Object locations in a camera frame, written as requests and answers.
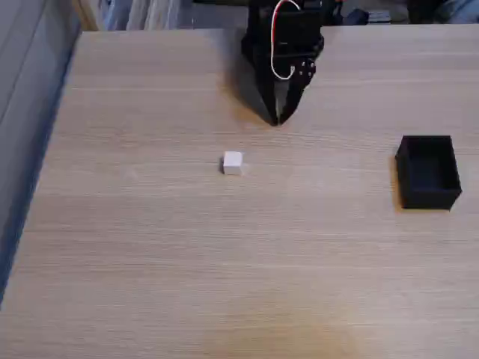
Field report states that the white block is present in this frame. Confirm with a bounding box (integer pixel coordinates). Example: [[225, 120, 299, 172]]
[[222, 150, 244, 176]]

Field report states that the black open box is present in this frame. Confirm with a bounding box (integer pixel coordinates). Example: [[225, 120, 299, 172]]
[[395, 135, 463, 210]]

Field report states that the small black object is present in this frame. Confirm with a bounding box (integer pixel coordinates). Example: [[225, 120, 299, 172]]
[[343, 8, 370, 26]]

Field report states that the white curtain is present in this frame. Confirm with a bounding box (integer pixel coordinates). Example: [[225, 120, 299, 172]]
[[125, 0, 195, 31]]

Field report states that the white and red gripper cable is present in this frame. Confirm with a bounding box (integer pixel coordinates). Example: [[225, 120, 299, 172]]
[[270, 0, 302, 81]]

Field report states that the wooden frame post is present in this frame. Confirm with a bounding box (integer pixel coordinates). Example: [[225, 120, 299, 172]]
[[70, 0, 100, 32]]

